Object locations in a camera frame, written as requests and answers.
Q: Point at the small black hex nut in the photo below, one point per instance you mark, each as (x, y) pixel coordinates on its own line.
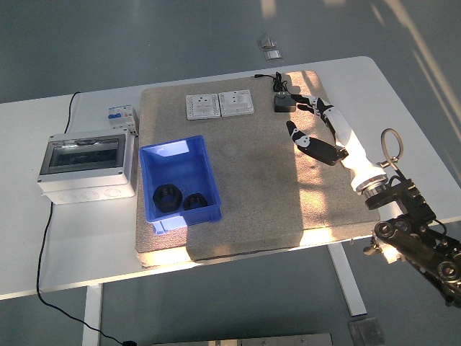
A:
(187, 204)

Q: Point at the white table leg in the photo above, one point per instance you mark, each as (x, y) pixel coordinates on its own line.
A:
(347, 281)
(93, 313)

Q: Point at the grey-white distribution box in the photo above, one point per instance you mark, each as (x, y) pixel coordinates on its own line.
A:
(84, 180)

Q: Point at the white circuit breaker blue switches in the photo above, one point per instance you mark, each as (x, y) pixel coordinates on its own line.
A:
(122, 117)

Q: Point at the white wall socket panel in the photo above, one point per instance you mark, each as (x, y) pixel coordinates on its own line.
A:
(202, 106)
(236, 103)

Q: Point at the large black hex nut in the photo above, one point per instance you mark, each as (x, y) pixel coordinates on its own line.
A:
(158, 203)

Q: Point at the grey-brown felt mat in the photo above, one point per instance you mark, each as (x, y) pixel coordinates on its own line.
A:
(252, 173)

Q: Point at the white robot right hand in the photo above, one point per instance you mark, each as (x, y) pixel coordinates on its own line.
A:
(354, 147)

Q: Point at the grey metal foot plate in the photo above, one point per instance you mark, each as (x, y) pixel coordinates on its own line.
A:
(365, 332)

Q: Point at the blue plastic bin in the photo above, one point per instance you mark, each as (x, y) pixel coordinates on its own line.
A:
(173, 169)

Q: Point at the long grey metal plate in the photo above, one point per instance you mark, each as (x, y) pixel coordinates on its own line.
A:
(241, 340)

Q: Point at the black power adapter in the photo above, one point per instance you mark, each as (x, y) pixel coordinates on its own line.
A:
(284, 104)

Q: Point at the silver floor outlet cover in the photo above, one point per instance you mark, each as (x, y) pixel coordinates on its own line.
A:
(266, 41)
(272, 55)

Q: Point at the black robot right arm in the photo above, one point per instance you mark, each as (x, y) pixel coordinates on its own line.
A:
(421, 245)

